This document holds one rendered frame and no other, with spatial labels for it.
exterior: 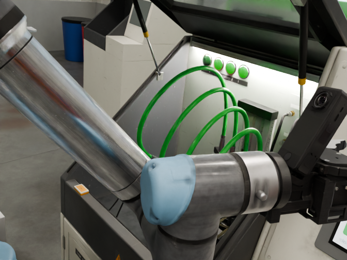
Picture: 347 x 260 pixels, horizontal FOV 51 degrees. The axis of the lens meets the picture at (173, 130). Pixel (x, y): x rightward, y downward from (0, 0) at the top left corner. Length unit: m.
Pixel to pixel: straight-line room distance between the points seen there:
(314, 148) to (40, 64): 0.33
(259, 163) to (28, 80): 0.28
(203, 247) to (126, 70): 3.60
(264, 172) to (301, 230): 0.55
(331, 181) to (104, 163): 0.29
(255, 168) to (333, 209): 0.13
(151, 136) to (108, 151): 1.04
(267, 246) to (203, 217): 0.63
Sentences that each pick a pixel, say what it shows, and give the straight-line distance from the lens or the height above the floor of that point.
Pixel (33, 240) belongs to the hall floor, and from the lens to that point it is 2.63.
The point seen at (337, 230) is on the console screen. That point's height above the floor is 1.17.
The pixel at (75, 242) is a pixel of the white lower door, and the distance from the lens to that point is 1.44.
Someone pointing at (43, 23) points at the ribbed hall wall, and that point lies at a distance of 8.04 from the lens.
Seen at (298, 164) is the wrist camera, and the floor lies 1.47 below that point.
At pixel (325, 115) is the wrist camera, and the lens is 0.47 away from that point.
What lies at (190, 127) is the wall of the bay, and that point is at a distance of 1.55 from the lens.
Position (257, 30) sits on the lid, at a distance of 1.13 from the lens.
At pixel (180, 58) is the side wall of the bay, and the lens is 1.49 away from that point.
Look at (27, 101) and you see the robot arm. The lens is 0.45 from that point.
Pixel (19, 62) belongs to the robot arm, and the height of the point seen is 1.56.
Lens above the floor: 1.66
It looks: 23 degrees down
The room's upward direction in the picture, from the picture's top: 6 degrees clockwise
